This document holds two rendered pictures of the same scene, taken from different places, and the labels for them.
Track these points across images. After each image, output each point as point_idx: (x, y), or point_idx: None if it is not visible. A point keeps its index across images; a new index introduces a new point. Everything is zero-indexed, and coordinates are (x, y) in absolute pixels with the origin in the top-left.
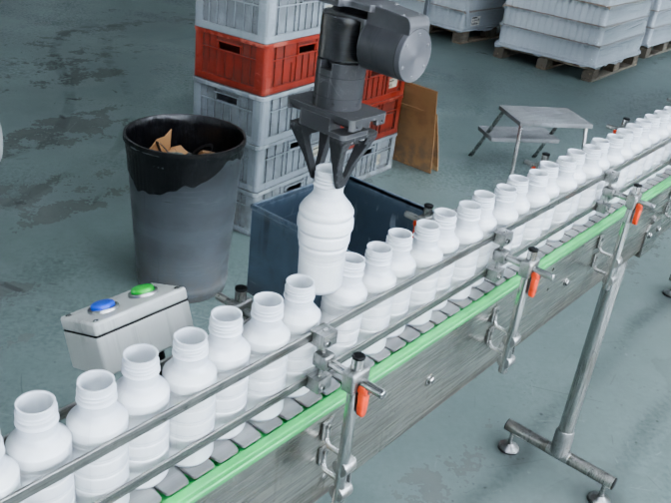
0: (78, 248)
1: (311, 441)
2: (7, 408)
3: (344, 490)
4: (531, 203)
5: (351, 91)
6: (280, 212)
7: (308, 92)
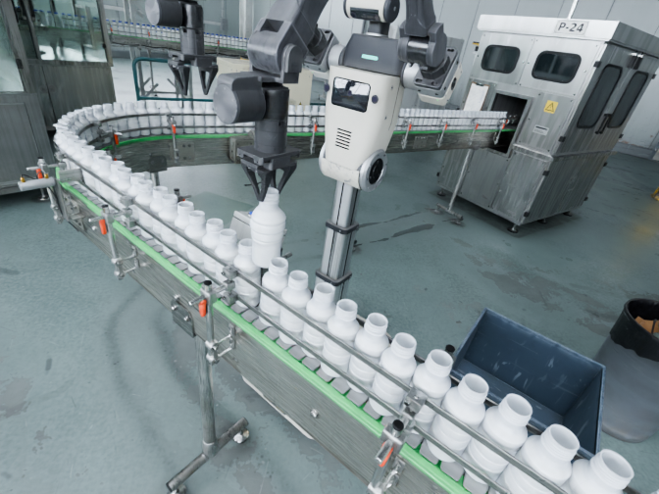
0: (583, 349)
1: (225, 324)
2: (439, 349)
3: (208, 356)
4: (524, 450)
5: (255, 135)
6: (509, 333)
7: (289, 145)
